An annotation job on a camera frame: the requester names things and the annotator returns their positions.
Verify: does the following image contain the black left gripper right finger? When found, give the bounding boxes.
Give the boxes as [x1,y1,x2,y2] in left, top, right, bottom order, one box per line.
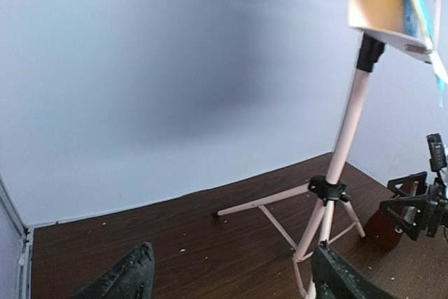
[311,241,395,299]

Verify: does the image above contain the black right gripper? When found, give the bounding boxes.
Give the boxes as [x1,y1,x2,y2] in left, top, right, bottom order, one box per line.
[379,172,447,240]

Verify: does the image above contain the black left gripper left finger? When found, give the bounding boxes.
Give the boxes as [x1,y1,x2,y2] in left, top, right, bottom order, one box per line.
[71,242,155,299]

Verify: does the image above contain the dark red wooden metronome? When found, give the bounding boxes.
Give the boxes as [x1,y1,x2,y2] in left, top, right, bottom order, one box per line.
[363,181,421,252]

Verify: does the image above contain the pink music stand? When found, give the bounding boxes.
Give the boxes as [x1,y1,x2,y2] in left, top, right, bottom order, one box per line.
[212,0,442,299]

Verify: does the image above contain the yellow blue music booklet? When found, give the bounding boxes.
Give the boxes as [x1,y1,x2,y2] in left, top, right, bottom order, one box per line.
[395,0,448,109]

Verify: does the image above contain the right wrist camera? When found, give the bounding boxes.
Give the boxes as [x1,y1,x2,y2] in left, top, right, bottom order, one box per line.
[426,133,447,172]

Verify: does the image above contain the left aluminium corner post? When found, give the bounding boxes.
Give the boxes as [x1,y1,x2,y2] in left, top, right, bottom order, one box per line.
[1,182,34,299]

